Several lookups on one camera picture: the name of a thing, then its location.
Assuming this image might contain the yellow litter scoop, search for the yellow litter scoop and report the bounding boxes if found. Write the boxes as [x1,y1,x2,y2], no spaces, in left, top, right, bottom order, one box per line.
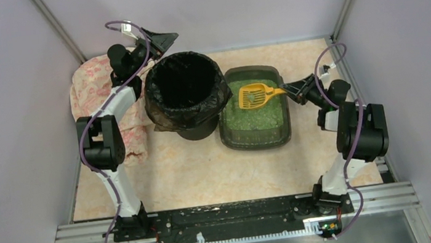
[238,83,286,110]

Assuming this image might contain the dark grey litter box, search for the dark grey litter box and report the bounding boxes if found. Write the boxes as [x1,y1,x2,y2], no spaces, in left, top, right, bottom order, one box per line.
[219,65,292,151]

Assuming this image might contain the black trash bin with bag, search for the black trash bin with bag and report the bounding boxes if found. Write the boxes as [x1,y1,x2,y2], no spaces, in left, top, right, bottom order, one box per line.
[144,51,233,141]

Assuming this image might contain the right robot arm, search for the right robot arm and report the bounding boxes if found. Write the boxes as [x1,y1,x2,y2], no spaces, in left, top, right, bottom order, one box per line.
[280,75,389,215]

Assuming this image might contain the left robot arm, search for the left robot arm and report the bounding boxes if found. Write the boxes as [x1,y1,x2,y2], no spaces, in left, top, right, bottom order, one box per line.
[76,28,179,242]

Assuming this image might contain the green cat litter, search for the green cat litter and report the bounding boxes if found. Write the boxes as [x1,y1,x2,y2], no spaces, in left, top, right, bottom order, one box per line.
[224,79,284,131]

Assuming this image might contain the pink patterned cloth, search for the pink patterned cloth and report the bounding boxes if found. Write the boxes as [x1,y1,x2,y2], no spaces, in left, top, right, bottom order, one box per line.
[70,55,151,166]

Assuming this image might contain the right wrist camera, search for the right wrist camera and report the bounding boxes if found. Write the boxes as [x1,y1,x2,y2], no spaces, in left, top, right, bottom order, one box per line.
[318,63,337,79]

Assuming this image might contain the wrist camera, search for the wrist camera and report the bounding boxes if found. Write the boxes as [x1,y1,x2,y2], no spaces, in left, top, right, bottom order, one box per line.
[318,63,337,79]
[120,23,139,41]

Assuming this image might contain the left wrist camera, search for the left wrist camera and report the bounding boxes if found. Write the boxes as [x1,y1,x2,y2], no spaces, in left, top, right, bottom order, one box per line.
[120,23,139,41]

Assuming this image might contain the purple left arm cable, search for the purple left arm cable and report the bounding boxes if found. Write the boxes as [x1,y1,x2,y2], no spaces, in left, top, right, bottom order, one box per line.
[63,17,176,243]

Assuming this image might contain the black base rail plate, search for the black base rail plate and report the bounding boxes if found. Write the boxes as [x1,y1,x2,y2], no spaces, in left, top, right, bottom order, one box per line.
[111,193,355,243]

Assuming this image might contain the aluminium frame rail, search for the aluminium frame rail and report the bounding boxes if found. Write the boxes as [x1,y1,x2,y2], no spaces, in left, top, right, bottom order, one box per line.
[55,182,420,243]

